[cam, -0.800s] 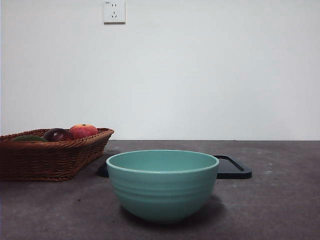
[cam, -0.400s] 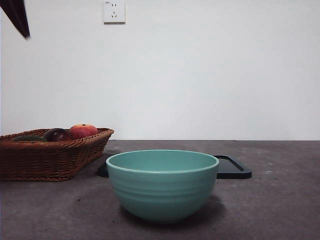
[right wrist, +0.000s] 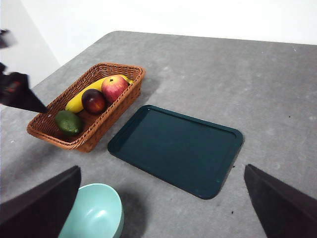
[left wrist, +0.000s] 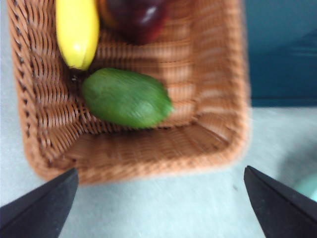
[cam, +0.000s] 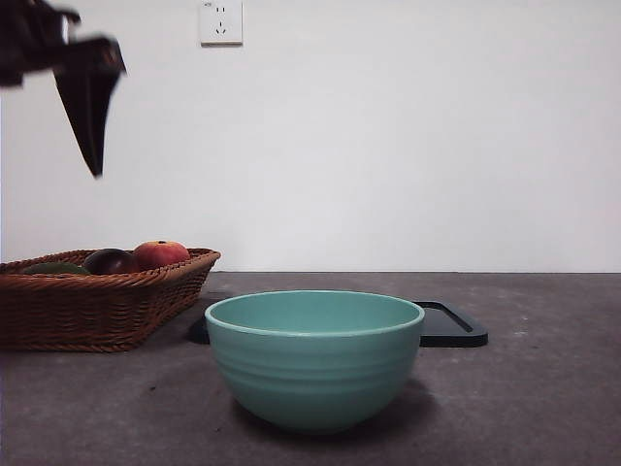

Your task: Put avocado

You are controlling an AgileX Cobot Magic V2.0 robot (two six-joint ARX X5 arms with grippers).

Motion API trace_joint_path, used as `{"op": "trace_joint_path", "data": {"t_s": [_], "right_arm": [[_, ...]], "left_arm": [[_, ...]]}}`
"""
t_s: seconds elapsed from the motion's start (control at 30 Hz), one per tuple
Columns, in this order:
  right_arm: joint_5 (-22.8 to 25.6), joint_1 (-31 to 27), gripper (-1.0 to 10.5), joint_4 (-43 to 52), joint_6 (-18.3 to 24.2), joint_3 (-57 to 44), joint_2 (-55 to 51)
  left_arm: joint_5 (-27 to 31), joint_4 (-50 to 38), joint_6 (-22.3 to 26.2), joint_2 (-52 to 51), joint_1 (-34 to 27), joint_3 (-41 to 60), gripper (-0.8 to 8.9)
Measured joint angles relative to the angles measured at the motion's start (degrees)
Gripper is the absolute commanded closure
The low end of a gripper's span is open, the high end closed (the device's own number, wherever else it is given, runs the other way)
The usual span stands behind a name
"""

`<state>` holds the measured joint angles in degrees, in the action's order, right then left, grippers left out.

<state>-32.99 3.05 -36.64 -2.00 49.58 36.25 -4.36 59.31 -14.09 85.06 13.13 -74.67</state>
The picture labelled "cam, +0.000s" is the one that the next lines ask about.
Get green avocado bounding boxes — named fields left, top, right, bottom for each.
left=21, top=261, right=91, bottom=277

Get teal ribbed bowl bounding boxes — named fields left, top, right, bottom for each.
left=204, top=289, right=426, bottom=435

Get dark purple plum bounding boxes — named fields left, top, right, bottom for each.
left=82, top=248, right=142, bottom=275

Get red peach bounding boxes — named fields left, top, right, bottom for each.
left=133, top=239, right=191, bottom=271

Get brown wicker basket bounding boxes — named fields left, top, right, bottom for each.
left=0, top=248, right=222, bottom=353

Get black rectangular tray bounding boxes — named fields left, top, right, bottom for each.
left=187, top=300, right=489, bottom=349

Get white wall socket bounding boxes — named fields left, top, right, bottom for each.
left=200, top=0, right=244, bottom=48

